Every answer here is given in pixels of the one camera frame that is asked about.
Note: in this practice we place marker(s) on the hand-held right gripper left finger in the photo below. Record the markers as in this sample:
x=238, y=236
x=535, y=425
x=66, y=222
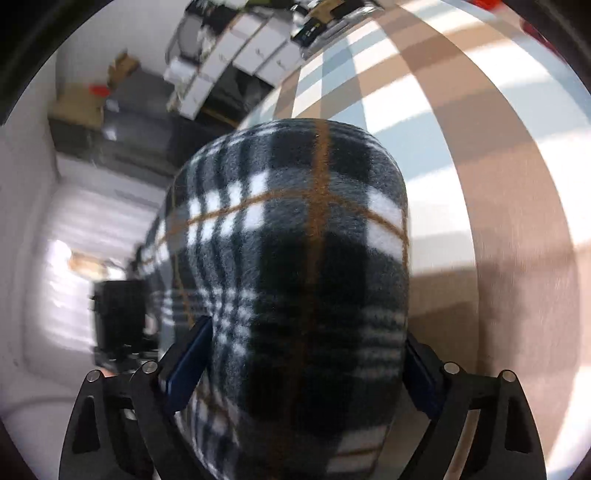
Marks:
x=187, y=369

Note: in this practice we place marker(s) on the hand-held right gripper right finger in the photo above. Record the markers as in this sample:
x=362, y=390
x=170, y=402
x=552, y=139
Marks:
x=422, y=374

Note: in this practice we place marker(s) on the plaid fleece jacket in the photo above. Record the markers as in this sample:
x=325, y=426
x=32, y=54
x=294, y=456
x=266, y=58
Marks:
x=300, y=277

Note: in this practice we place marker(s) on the checkered tablecloth table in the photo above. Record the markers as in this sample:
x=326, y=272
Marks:
x=485, y=184

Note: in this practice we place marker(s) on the dark grey fridge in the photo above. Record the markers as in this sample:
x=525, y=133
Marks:
x=134, y=124

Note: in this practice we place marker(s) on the flat cardboard sheet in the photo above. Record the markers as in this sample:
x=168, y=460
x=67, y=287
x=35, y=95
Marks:
x=76, y=106

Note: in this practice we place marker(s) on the red packet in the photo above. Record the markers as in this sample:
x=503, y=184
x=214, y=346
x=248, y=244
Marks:
x=99, y=90

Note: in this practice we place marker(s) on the open cardboard box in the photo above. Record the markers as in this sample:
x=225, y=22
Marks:
x=122, y=67

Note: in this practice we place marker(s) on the white desk with drawers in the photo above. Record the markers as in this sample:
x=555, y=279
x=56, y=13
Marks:
x=240, y=50

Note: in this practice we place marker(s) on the black cardboard box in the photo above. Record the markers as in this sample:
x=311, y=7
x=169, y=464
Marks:
x=307, y=30

